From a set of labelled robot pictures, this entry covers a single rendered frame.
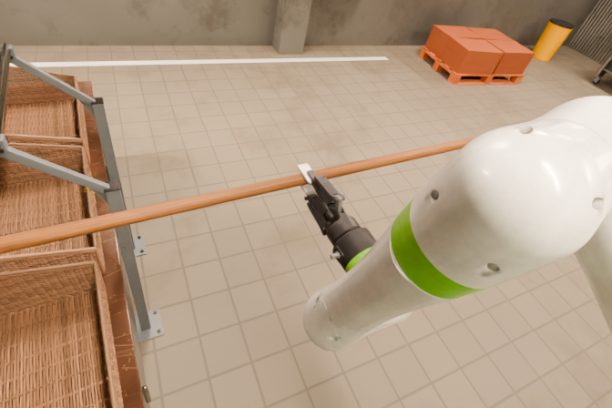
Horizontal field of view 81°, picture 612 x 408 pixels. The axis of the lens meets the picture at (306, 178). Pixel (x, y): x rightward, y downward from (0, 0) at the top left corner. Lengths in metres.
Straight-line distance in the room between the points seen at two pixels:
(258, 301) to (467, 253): 1.77
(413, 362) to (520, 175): 1.88
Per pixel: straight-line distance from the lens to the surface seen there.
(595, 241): 0.49
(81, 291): 1.47
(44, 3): 4.18
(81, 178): 1.20
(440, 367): 2.20
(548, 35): 7.12
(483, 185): 0.31
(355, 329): 0.59
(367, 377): 2.02
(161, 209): 0.81
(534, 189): 0.31
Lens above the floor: 1.81
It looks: 42 degrees down
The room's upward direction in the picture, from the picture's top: 14 degrees clockwise
